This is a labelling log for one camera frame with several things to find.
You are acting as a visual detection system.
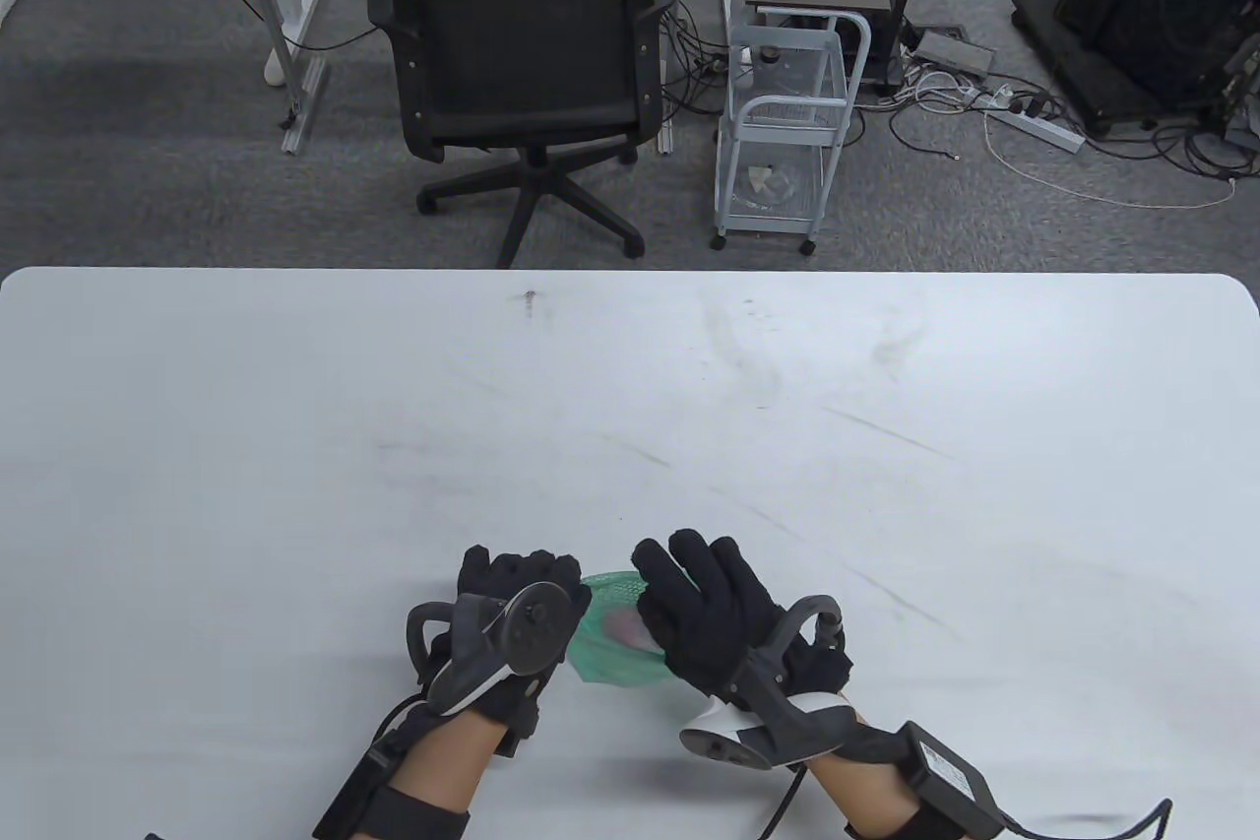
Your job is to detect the black left wrist box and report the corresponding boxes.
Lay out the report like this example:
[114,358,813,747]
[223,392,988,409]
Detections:
[313,746,405,840]

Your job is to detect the black forearm strap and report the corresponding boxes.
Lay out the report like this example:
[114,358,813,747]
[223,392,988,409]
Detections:
[369,786,472,840]
[847,806,946,840]

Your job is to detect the black right forearm strap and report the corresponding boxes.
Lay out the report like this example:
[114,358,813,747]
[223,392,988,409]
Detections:
[847,806,946,840]

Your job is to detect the black right wrist box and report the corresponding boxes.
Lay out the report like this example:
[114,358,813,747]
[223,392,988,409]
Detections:
[901,722,1007,833]

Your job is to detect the person's left hand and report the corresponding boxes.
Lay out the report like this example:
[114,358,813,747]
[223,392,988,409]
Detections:
[423,545,594,760]

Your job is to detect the aluminium post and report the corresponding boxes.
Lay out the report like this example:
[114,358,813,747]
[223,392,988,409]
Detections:
[658,0,685,157]

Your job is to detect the black wrist box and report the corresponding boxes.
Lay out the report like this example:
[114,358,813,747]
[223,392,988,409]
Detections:
[313,746,405,840]
[901,722,1007,833]

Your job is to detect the gray left hand controller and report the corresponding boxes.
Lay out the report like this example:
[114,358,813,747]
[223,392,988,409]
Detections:
[407,581,574,718]

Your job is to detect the person's left forearm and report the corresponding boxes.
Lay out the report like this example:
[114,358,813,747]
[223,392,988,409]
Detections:
[389,712,508,840]

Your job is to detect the aluminium floor profile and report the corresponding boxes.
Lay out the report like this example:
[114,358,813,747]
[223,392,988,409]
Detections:
[280,52,332,157]

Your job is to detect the green mesh toiletry bag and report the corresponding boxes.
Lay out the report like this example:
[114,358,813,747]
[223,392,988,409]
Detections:
[563,569,690,689]

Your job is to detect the person's right hand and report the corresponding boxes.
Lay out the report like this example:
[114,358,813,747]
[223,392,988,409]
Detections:
[632,530,853,713]

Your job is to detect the white power strip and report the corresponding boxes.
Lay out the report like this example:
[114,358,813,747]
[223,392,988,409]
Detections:
[970,87,1087,155]

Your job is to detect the black mesh office chair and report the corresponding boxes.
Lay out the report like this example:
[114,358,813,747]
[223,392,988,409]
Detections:
[364,0,680,270]

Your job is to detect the black right glove cable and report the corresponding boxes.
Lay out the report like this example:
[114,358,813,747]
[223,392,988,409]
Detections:
[753,766,808,840]

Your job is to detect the black glove cable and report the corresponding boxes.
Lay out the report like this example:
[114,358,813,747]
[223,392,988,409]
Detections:
[369,692,429,747]
[753,766,808,840]

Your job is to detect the black left glove cable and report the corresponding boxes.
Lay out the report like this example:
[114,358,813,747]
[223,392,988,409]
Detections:
[369,692,429,747]

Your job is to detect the black equipment cart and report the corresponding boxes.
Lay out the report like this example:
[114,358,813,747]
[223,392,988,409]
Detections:
[1012,0,1260,140]

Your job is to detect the gray hand controller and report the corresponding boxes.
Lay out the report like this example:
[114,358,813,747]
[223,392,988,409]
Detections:
[679,594,867,772]
[407,581,574,718]

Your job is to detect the white rolling wire cart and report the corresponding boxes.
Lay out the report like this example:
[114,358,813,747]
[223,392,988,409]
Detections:
[713,0,873,256]

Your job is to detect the gray adapter box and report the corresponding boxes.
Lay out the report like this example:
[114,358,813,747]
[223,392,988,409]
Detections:
[913,31,993,78]

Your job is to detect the black braided cable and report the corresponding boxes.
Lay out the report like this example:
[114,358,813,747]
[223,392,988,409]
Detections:
[999,799,1174,840]

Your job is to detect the crumpled clear plastic wrap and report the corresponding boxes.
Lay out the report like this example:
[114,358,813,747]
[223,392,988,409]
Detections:
[743,165,805,211]

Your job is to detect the pink cleansing milk bottle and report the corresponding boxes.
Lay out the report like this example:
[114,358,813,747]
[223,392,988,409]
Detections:
[598,611,659,652]

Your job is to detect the white floor cable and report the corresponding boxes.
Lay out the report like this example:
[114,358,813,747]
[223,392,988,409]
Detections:
[984,106,1237,211]

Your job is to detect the black left forearm strap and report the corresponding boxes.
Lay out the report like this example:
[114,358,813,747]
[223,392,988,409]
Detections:
[369,786,472,840]

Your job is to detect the person's right forearm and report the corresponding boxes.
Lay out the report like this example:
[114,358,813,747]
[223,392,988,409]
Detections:
[807,751,931,840]

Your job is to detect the gray right hand controller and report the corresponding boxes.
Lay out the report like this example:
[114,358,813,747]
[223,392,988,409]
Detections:
[679,594,867,772]

